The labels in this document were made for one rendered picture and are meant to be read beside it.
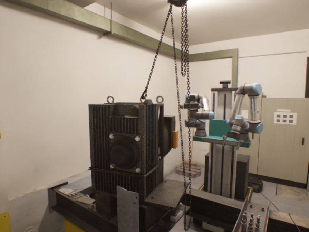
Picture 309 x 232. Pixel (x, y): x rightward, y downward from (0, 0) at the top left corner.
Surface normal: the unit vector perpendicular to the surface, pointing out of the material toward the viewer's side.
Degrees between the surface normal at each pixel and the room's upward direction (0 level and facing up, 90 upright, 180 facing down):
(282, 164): 90
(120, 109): 90
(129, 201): 90
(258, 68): 90
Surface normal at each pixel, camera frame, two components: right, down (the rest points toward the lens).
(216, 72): -0.57, 0.08
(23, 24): 0.82, 0.06
